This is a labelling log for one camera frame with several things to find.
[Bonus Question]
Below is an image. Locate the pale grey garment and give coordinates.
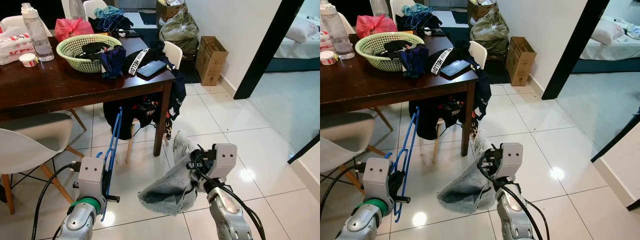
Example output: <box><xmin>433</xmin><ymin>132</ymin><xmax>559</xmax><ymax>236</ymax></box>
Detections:
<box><xmin>436</xmin><ymin>129</ymin><xmax>501</xmax><ymax>216</ymax></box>
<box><xmin>138</xmin><ymin>130</ymin><xmax>202</xmax><ymax>217</ymax></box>

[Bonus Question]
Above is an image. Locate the blue plastic hanger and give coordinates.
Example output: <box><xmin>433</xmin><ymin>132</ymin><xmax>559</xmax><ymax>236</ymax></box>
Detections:
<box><xmin>95</xmin><ymin>106</ymin><xmax>124</xmax><ymax>223</ymax></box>
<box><xmin>385</xmin><ymin>106</ymin><xmax>421</xmax><ymax>223</ymax></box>

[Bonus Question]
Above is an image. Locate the black jacket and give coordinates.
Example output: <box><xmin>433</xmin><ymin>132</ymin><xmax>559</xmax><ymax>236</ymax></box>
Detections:
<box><xmin>408</xmin><ymin>70</ymin><xmax>492</xmax><ymax>142</ymax></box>
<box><xmin>102</xmin><ymin>70</ymin><xmax>187</xmax><ymax>142</ymax></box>

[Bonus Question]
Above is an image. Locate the black smartphone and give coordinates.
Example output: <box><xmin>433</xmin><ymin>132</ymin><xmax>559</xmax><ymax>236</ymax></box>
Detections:
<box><xmin>439</xmin><ymin>59</ymin><xmax>472</xmax><ymax>78</ymax></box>
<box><xmin>136</xmin><ymin>59</ymin><xmax>169</xmax><ymax>79</ymax></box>

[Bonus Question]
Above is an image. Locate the tall open cardboard box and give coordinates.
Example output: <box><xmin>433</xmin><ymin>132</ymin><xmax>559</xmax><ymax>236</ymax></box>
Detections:
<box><xmin>195</xmin><ymin>36</ymin><xmax>230</xmax><ymax>87</ymax></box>
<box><xmin>505</xmin><ymin>36</ymin><xmax>538</xmax><ymax>87</ymax></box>

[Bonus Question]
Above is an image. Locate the dark wooden table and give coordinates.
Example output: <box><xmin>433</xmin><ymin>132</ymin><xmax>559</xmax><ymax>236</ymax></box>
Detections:
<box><xmin>320</xmin><ymin>34</ymin><xmax>480</xmax><ymax>157</ymax></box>
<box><xmin>0</xmin><ymin>34</ymin><xmax>177</xmax><ymax>157</ymax></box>

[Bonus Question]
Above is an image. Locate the black garment white lettered band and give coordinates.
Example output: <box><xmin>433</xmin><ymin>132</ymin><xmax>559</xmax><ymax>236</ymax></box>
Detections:
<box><xmin>122</xmin><ymin>40</ymin><xmax>181</xmax><ymax>81</ymax></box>
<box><xmin>425</xmin><ymin>41</ymin><xmax>488</xmax><ymax>78</ymax></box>

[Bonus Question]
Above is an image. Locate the navy blue garment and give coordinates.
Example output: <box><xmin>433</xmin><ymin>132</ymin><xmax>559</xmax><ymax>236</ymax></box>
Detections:
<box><xmin>400</xmin><ymin>44</ymin><xmax>431</xmax><ymax>78</ymax></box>
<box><xmin>99</xmin><ymin>45</ymin><xmax>127</xmax><ymax>80</ymax></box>

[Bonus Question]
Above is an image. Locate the olive green bag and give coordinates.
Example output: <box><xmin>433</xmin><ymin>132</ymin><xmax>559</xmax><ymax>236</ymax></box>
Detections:
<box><xmin>158</xmin><ymin>9</ymin><xmax>201</xmax><ymax>55</ymax></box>
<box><xmin>470</xmin><ymin>9</ymin><xmax>511</xmax><ymax>55</ymax></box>

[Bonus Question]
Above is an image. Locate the green plastic basket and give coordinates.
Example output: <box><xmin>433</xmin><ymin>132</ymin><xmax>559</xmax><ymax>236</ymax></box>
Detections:
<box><xmin>355</xmin><ymin>32</ymin><xmax>432</xmax><ymax>72</ymax></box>
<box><xmin>56</xmin><ymin>33</ymin><xmax>124</xmax><ymax>75</ymax></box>

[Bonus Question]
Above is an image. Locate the black crumpled cloth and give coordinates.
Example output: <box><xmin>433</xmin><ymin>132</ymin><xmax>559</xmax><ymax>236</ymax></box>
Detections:
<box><xmin>80</xmin><ymin>41</ymin><xmax>120</xmax><ymax>62</ymax></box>
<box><xmin>382</xmin><ymin>40</ymin><xmax>426</xmax><ymax>60</ymax></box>

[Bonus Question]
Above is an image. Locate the filled cardboard box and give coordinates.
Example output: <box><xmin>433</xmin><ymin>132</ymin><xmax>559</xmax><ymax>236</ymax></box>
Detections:
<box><xmin>156</xmin><ymin>0</ymin><xmax>187</xmax><ymax>22</ymax></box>
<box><xmin>467</xmin><ymin>0</ymin><xmax>498</xmax><ymax>21</ymax></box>

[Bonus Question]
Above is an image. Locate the white bed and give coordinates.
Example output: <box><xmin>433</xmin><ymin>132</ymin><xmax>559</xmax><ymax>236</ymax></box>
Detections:
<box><xmin>580</xmin><ymin>15</ymin><xmax>640</xmax><ymax>62</ymax></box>
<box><xmin>272</xmin><ymin>12</ymin><xmax>321</xmax><ymax>60</ymax></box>

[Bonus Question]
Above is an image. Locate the bundle of blue hangers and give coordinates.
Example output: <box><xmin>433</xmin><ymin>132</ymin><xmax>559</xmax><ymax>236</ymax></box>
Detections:
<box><xmin>402</xmin><ymin>12</ymin><xmax>436</xmax><ymax>31</ymax></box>
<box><xmin>96</xmin><ymin>14</ymin><xmax>128</xmax><ymax>33</ymax></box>

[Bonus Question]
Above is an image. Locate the red plastic bag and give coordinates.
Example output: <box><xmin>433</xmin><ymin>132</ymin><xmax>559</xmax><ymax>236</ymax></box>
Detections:
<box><xmin>54</xmin><ymin>17</ymin><xmax>96</xmax><ymax>43</ymax></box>
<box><xmin>356</xmin><ymin>14</ymin><xmax>398</xmax><ymax>40</ymax></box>

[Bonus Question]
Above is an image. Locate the clear water bottle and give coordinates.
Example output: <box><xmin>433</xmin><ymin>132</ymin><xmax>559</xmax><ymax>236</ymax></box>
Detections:
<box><xmin>21</xmin><ymin>2</ymin><xmax>56</xmax><ymax>62</ymax></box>
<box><xmin>320</xmin><ymin>1</ymin><xmax>357</xmax><ymax>61</ymax></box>

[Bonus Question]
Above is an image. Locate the teal crumpled cloth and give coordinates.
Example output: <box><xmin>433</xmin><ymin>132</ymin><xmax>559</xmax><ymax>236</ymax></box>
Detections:
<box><xmin>93</xmin><ymin>5</ymin><xmax>126</xmax><ymax>17</ymax></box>
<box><xmin>401</xmin><ymin>3</ymin><xmax>435</xmax><ymax>16</ymax></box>

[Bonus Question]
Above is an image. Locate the white pillow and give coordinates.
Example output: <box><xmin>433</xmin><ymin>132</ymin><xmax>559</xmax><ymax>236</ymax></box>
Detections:
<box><xmin>591</xmin><ymin>19</ymin><xmax>626</xmax><ymax>46</ymax></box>
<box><xmin>285</xmin><ymin>17</ymin><xmax>318</xmax><ymax>43</ymax></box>

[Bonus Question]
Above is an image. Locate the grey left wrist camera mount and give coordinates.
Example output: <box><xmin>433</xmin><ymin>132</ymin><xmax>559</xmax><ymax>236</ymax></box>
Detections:
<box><xmin>77</xmin><ymin>156</ymin><xmax>107</xmax><ymax>211</ymax></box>
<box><xmin>362</xmin><ymin>157</ymin><xmax>393</xmax><ymax>211</ymax></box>

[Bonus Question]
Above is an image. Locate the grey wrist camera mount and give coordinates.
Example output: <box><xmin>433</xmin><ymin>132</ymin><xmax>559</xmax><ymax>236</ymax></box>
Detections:
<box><xmin>209</xmin><ymin>143</ymin><xmax>238</xmax><ymax>182</ymax></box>
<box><xmin>497</xmin><ymin>142</ymin><xmax>524</xmax><ymax>181</ymax></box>
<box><xmin>77</xmin><ymin>156</ymin><xmax>107</xmax><ymax>211</ymax></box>
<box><xmin>362</xmin><ymin>157</ymin><xmax>393</xmax><ymax>211</ymax></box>

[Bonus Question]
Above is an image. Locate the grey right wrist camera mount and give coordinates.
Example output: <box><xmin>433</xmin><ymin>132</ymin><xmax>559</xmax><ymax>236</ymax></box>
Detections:
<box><xmin>497</xmin><ymin>142</ymin><xmax>524</xmax><ymax>181</ymax></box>
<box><xmin>209</xmin><ymin>143</ymin><xmax>238</xmax><ymax>182</ymax></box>

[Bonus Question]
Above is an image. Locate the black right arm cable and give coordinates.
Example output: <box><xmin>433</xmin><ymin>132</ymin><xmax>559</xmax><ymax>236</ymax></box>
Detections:
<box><xmin>477</xmin><ymin>150</ymin><xmax>551</xmax><ymax>240</ymax></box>
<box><xmin>187</xmin><ymin>150</ymin><xmax>266</xmax><ymax>240</ymax></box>

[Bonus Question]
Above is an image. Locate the black door frame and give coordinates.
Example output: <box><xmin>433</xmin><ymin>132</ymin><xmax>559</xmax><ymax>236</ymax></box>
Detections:
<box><xmin>541</xmin><ymin>0</ymin><xmax>612</xmax><ymax>101</ymax></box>
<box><xmin>233</xmin><ymin>0</ymin><xmax>306</xmax><ymax>100</ymax></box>

